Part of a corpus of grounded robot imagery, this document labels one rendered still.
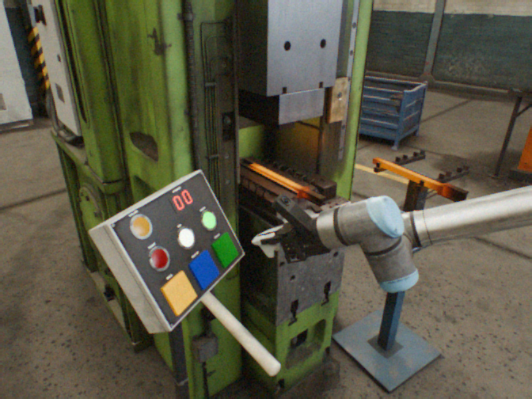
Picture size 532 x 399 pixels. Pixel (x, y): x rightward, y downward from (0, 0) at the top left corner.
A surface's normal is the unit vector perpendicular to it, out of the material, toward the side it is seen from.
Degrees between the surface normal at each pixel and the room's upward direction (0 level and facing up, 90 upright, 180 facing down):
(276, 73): 90
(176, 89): 90
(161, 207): 60
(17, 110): 90
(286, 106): 90
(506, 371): 0
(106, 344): 0
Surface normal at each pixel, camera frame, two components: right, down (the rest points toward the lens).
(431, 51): -0.69, 0.32
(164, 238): 0.78, -0.26
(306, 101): 0.62, 0.36
